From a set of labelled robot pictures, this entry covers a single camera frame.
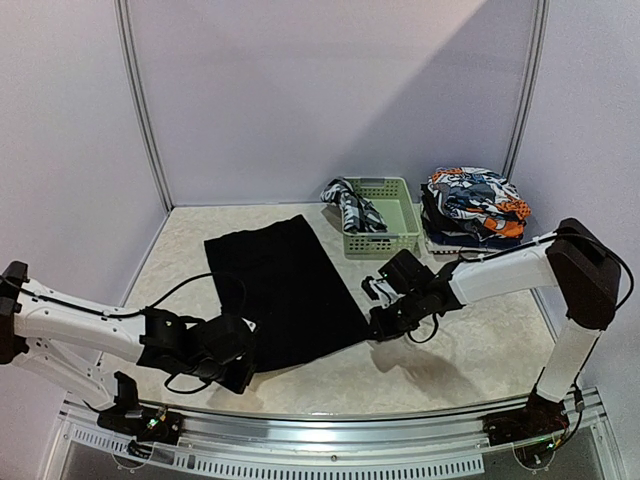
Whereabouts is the black white patterned garment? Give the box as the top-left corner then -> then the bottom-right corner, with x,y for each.
320,178 -> 388,234

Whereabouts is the dark folded clothes stack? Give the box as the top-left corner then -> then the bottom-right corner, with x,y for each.
421,184 -> 522,253

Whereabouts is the black t-shirt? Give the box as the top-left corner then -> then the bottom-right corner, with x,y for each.
204,215 -> 370,373

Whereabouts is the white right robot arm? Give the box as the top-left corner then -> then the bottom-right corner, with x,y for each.
361,218 -> 635,436

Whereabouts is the right corner wall post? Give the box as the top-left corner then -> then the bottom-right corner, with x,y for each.
502,0 -> 550,180

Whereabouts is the corner wall post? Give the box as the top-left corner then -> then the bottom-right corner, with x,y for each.
114,0 -> 175,215
502,0 -> 550,180

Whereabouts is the orange blue patterned folded garment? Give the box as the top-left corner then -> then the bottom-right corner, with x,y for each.
425,167 -> 531,241

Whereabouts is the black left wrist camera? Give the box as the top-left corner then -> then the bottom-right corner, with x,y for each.
198,314 -> 255,365

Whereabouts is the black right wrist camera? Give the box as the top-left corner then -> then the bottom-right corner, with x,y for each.
361,249 -> 435,306

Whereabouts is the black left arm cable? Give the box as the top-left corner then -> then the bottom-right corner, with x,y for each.
9,272 -> 249,326

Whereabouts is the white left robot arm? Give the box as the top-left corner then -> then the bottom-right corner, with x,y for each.
1,261 -> 256,434

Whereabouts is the pale green plastic laundry basket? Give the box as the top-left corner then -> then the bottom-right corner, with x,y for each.
343,177 -> 422,260

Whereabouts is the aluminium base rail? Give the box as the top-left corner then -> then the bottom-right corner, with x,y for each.
41,388 -> 627,479

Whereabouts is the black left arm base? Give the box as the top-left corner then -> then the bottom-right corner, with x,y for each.
97,372 -> 184,445

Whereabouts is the left corner wall post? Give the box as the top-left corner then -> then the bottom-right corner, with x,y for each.
114,0 -> 175,215

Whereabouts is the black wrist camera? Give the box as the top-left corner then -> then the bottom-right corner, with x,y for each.
198,314 -> 255,365
361,249 -> 435,306

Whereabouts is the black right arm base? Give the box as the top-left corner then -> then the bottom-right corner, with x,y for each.
481,386 -> 584,450

